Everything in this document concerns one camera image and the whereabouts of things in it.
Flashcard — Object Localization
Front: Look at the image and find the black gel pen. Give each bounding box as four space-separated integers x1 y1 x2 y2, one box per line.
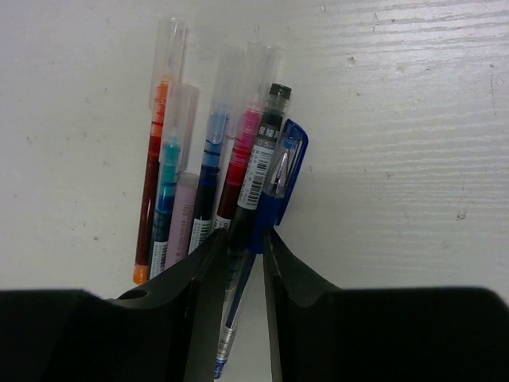
222 83 292 317

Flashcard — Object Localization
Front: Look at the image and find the blue ballpoint pen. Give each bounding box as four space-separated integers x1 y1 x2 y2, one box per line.
214 119 309 380

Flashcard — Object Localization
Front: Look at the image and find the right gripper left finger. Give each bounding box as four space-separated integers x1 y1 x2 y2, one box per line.
1 230 227 381

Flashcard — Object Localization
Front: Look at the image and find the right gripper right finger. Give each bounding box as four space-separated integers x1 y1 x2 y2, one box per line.
263 231 508 381

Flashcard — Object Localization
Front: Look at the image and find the lilac highlighter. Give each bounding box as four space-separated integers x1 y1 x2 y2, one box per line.
165 172 199 269

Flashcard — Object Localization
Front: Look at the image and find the blue gel pen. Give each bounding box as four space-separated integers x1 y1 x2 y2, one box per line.
188 45 244 252

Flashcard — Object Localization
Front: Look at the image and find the pink red gel pen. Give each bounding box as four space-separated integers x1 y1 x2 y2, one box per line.
212 42 281 229

